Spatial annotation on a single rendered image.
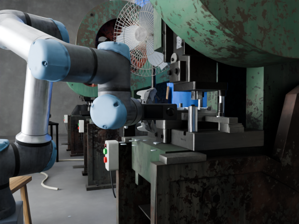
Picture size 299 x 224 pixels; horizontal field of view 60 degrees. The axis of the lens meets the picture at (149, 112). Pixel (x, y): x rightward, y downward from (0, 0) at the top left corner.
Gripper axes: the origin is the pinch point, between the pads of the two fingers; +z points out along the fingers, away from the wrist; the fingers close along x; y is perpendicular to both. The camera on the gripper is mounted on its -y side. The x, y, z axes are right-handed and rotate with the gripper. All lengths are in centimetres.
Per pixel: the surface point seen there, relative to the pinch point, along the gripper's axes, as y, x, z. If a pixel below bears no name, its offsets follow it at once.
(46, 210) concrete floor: 109, 75, 78
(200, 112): -12.5, 1.3, 20.0
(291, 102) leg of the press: -46, -2, 23
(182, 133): -7.3, 8.5, 7.5
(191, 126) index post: -10.9, 5.7, 4.6
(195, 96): -9.8, -5.3, 25.5
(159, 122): 3.5, 5.2, 16.8
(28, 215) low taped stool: 102, 68, 52
